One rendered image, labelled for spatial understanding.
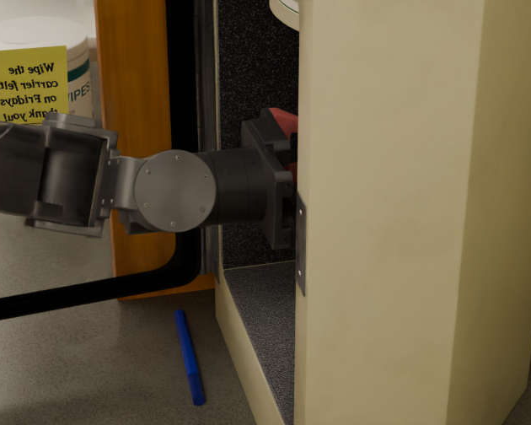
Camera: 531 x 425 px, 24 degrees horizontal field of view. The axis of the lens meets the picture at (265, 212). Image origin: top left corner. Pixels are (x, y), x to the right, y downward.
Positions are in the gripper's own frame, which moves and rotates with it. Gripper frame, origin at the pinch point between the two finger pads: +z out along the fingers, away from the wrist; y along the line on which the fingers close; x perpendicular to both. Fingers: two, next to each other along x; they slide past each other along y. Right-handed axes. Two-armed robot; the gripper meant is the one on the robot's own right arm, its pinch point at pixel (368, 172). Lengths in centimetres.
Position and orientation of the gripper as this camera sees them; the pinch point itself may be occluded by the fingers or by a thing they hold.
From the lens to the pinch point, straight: 97.5
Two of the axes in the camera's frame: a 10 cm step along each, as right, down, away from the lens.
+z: 9.7, -1.1, 2.4
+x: -0.2, 8.8, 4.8
